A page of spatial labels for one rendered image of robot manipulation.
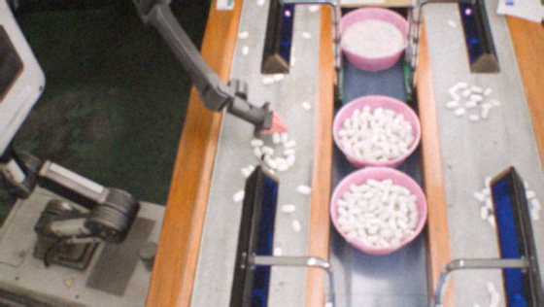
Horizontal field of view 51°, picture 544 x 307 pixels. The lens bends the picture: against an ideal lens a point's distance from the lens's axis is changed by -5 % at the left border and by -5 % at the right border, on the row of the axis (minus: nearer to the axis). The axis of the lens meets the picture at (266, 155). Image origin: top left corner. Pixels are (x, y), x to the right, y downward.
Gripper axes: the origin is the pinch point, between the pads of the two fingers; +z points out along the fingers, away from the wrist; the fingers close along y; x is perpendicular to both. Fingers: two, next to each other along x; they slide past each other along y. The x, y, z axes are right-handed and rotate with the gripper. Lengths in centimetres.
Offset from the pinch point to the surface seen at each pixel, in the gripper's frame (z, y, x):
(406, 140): 30.4, -2.1, -21.6
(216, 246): -11.5, -40.1, 11.9
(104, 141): -32, 56, 122
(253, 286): -20, -68, -27
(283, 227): 2.7, -33.6, 0.6
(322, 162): 8.9, -12.8, -7.8
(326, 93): 9.3, 14.7, -8.3
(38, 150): -59, 51, 144
